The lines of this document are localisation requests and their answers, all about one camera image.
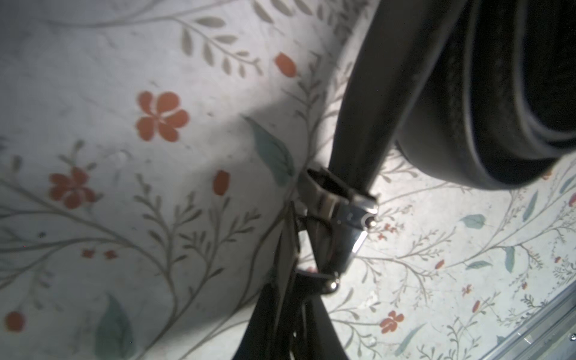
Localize short black leather belt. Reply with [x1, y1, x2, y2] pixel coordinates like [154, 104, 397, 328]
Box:
[235, 1, 575, 359]

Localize floral table mat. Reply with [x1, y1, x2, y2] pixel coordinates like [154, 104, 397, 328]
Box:
[1, 1, 575, 359]

